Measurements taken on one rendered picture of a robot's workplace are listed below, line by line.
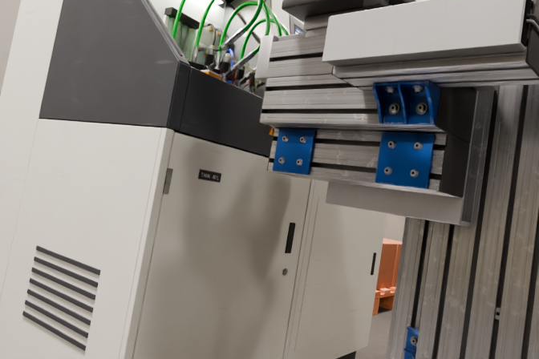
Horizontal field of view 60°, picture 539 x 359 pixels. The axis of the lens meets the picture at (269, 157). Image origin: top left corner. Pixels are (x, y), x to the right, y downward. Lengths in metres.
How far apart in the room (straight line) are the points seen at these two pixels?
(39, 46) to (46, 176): 0.44
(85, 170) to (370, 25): 0.89
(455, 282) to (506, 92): 0.34
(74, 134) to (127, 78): 0.25
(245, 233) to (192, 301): 0.24
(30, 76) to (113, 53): 0.42
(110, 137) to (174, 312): 0.47
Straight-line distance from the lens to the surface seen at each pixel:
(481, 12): 0.61
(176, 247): 1.18
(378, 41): 0.66
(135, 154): 1.18
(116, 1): 1.41
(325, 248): 1.78
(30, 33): 1.78
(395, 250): 3.69
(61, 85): 1.52
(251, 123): 1.33
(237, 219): 1.33
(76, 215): 1.34
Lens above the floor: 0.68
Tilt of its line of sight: 5 degrees up
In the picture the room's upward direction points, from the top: 10 degrees clockwise
